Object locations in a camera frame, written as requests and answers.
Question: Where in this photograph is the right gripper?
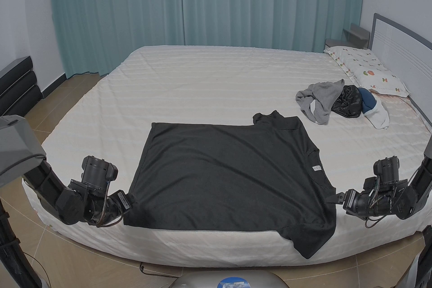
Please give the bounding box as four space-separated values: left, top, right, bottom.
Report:
342 189 372 217

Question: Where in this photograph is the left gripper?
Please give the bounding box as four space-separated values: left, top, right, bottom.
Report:
101 190 133 224

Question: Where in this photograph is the black T-shirt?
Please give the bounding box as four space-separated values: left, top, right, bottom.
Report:
123 110 338 259

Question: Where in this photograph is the pile of clothes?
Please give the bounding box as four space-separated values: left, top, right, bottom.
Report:
295 78 390 129

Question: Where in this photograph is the bed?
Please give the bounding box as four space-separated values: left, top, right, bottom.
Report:
22 13 432 268

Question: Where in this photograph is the white printed pillow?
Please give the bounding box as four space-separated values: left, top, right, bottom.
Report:
324 45 410 98

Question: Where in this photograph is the black chest of drawers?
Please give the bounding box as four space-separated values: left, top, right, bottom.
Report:
0 56 44 117

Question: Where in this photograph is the grey bedside table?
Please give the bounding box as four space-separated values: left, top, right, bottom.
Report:
325 23 371 50

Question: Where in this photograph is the black cable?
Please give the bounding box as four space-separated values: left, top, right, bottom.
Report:
364 215 389 230
139 262 179 279

